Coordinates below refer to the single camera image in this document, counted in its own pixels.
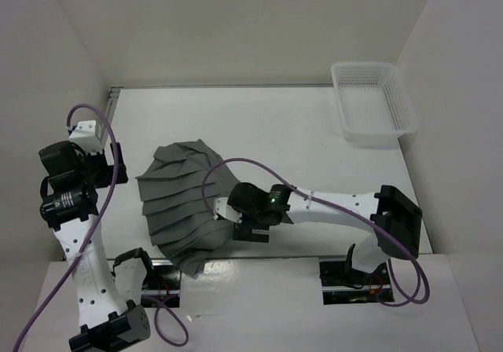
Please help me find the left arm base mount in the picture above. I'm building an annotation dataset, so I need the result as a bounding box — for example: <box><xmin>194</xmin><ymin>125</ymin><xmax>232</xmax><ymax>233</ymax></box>
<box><xmin>113</xmin><ymin>259</ymin><xmax>185</xmax><ymax>310</ymax></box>

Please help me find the grey pleated skirt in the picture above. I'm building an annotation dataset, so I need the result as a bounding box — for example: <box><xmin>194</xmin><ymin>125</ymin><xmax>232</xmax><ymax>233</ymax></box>
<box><xmin>136</xmin><ymin>139</ymin><xmax>239</xmax><ymax>277</ymax></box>

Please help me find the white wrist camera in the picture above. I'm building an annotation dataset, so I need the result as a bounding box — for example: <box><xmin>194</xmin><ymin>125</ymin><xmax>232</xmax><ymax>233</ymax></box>
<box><xmin>68</xmin><ymin>120</ymin><xmax>104</xmax><ymax>155</ymax></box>
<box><xmin>213</xmin><ymin>197</ymin><xmax>242</xmax><ymax>224</ymax></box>

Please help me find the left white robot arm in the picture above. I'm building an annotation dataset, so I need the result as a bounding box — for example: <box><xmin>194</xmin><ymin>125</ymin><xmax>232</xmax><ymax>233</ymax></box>
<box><xmin>39</xmin><ymin>141</ymin><xmax>156</xmax><ymax>351</ymax></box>

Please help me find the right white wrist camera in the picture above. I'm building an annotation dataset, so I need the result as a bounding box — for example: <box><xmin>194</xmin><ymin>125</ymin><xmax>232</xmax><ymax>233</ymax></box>
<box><xmin>213</xmin><ymin>197</ymin><xmax>242</xmax><ymax>224</ymax></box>

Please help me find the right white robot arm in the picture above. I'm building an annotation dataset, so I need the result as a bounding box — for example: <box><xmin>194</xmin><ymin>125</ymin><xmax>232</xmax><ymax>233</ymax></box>
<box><xmin>214</xmin><ymin>182</ymin><xmax>422</xmax><ymax>284</ymax></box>

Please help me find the aluminium table edge rail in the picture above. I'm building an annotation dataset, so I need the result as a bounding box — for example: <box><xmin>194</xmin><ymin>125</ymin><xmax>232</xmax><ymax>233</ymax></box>
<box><xmin>105</xmin><ymin>86</ymin><xmax>123</xmax><ymax>121</ymax></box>

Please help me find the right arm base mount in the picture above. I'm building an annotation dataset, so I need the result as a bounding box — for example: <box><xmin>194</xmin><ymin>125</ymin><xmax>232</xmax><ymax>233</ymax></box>
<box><xmin>319</xmin><ymin>259</ymin><xmax>395</xmax><ymax>306</ymax></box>

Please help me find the white perforated plastic basket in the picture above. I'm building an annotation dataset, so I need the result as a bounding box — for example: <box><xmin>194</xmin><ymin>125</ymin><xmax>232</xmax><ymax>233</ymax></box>
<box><xmin>331</xmin><ymin>61</ymin><xmax>419</xmax><ymax>146</ymax></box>

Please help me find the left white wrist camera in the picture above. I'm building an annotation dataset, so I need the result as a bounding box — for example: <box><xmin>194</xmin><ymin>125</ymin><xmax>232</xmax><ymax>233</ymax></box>
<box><xmin>68</xmin><ymin>120</ymin><xmax>104</xmax><ymax>155</ymax></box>

